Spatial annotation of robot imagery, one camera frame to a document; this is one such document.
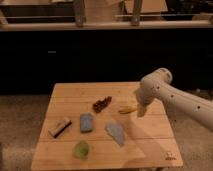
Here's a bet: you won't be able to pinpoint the grey blue cloth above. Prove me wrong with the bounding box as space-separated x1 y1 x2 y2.
105 123 125 146

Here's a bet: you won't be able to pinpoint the brown grape bunch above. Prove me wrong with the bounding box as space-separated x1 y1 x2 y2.
92 96 112 113

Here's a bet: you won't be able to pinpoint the blue sponge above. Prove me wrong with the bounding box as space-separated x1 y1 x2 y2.
80 113 93 133

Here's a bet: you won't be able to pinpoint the tan gripper fingers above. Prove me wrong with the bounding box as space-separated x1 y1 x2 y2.
137 104 147 117

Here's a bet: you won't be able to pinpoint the yellow banana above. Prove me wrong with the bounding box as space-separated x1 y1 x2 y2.
118 106 137 114

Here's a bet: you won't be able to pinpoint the wooden shelf frame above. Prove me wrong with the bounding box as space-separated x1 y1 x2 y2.
0 0 213 31

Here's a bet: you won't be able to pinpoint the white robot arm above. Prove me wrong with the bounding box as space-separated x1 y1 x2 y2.
135 68 213 132

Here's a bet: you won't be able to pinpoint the green plastic cup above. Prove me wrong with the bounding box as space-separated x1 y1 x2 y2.
73 141 90 160

